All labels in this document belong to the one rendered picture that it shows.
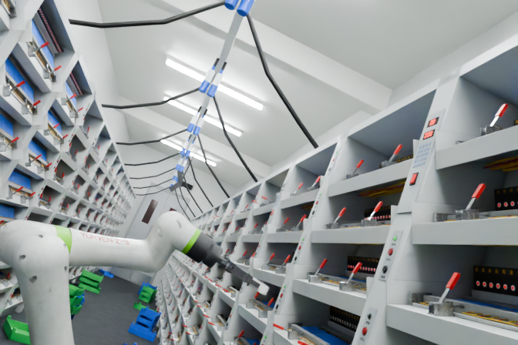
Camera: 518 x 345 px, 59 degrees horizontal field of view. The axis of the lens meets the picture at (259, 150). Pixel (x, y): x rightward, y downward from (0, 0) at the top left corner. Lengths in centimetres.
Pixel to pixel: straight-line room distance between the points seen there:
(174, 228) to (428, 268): 77
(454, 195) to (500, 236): 32
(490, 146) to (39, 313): 108
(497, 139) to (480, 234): 20
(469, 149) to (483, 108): 24
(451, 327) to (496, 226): 19
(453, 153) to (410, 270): 28
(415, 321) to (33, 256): 85
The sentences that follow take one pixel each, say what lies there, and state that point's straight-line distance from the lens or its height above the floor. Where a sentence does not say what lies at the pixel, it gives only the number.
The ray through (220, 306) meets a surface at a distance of 312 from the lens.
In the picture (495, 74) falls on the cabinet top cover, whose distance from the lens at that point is 124.
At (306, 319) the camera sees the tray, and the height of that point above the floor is 95.
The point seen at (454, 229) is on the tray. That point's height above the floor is 124.
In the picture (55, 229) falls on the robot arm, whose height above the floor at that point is 91.
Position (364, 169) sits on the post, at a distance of 187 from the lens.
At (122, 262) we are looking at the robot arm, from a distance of 153.
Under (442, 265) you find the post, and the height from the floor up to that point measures 119.
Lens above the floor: 99
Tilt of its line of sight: 15 degrees up
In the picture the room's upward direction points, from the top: 23 degrees clockwise
